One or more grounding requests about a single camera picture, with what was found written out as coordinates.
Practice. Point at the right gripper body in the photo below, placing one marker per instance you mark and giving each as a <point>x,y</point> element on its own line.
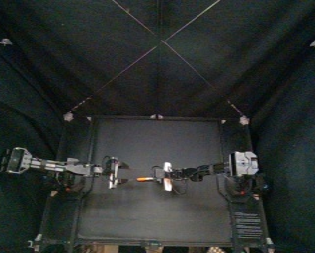
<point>167,176</point>

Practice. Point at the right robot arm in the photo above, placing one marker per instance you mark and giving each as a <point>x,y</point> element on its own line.
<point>233,166</point>

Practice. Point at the grey marker pen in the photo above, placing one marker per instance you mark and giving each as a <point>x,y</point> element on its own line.
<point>145,179</point>

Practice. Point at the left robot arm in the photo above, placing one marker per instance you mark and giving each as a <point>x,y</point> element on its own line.
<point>53,165</point>

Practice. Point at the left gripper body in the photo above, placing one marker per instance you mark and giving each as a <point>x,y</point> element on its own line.
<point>112,172</point>

